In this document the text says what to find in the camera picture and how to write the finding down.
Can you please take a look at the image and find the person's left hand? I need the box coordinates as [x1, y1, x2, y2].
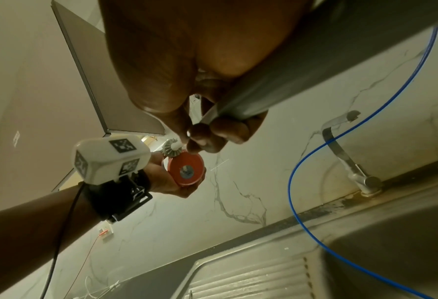
[145, 151, 207, 199]

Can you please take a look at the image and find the orange power cable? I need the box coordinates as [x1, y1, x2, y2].
[62, 232, 103, 299]

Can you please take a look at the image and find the white bottle brush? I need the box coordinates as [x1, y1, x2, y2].
[161, 0, 438, 159]

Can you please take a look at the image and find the thin white charging cable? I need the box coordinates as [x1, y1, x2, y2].
[74, 275, 122, 299]

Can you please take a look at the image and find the thin black left camera cable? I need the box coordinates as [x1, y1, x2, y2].
[40, 182, 87, 299]

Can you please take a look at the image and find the person's left forearm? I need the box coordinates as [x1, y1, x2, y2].
[0, 182, 105, 299]

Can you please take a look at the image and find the thin blue tube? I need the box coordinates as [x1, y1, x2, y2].
[288, 25, 438, 299]

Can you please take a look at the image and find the metal faucet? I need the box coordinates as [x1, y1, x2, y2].
[321, 110, 384, 197]

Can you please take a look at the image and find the black left wrist band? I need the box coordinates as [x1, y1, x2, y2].
[84, 169, 155, 224]

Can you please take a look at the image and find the person's right hand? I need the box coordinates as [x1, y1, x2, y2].
[98, 0, 312, 154]

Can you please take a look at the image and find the pink steel tumbler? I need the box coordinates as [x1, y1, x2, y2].
[167, 153, 207, 188]

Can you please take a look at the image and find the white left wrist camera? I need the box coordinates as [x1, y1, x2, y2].
[72, 135, 152, 186]

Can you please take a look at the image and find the stainless steel sink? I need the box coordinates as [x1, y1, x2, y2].
[178, 159, 438, 299]

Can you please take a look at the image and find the white wall socket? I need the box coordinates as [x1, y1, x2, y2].
[94, 223, 115, 242]

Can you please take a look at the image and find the dark brown wall cabinet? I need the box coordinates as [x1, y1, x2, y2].
[51, 0, 166, 136]

